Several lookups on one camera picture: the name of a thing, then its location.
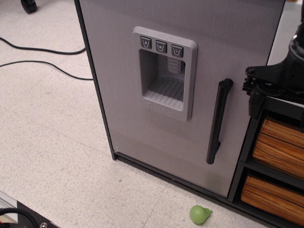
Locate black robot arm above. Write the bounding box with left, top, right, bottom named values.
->
left=243, top=7, right=304, bottom=119

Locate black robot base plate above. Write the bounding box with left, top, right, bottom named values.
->
left=0, top=200, right=60, bottom=228

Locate upper black floor cable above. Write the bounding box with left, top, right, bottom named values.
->
left=0, top=37, right=86, bottom=55

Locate black floor cable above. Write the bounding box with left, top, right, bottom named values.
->
left=0, top=60, right=94, bottom=81
left=0, top=37, right=86, bottom=55

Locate upper orange wicker basket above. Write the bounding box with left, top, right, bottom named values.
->
left=253, top=117, right=304, bottom=180

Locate black braided cable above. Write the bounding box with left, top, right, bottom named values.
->
left=0, top=208, right=38, bottom=228

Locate black caster wheel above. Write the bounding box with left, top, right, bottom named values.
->
left=20, top=0, right=38, bottom=14

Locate lower black floor cable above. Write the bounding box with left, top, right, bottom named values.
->
left=0, top=60, right=94, bottom=81

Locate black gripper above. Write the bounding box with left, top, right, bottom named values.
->
left=242, top=62, right=291, bottom=119

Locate grey ice dispenser panel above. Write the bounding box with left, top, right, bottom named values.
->
left=133, top=26, right=198, bottom=122

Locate black fridge door handle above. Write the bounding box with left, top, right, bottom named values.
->
left=206, top=78, right=233, bottom=164

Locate lower orange wicker basket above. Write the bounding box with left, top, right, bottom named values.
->
left=241, top=175, right=304, bottom=227

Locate orange wicker basket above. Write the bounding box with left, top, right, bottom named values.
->
left=253, top=117, right=304, bottom=180
left=241, top=175, right=304, bottom=227

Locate green toy pear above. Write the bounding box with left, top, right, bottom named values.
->
left=190, top=205, right=212, bottom=224

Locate grey toy fridge door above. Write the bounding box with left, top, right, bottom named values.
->
left=78, top=0, right=285, bottom=198

